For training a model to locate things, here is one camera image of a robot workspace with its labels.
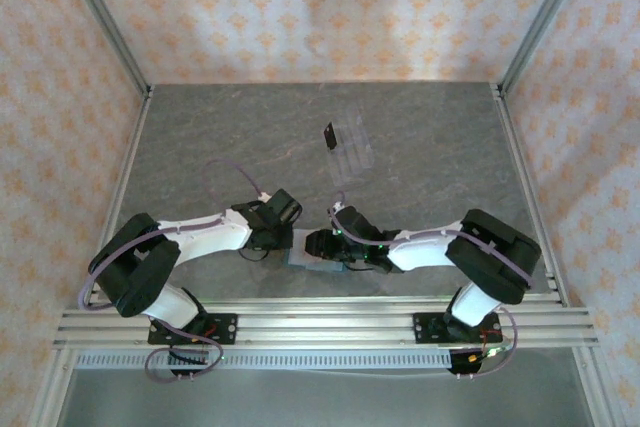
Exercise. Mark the aluminium frame post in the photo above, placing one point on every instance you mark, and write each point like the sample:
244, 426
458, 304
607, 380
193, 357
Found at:
542, 22
107, 22

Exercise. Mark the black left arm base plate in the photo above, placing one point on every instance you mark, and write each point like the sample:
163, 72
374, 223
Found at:
225, 329

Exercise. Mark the aluminium table side rail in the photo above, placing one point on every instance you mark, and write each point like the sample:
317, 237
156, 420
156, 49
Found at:
527, 197
118, 197

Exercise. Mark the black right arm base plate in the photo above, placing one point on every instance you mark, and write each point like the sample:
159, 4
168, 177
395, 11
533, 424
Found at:
425, 329

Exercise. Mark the aluminium frame leg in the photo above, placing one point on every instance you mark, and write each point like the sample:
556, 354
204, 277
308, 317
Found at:
592, 387
54, 387

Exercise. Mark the black credit card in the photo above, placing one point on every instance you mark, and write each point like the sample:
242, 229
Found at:
330, 136

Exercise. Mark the clear acrylic card stand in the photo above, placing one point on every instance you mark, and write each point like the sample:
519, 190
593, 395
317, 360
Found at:
357, 152

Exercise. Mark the aluminium mounting rail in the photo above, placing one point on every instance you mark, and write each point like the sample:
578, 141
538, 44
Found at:
325, 327

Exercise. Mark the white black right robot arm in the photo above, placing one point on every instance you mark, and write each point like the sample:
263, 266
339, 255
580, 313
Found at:
420, 254

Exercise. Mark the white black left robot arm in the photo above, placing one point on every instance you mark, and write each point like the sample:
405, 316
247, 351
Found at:
210, 242

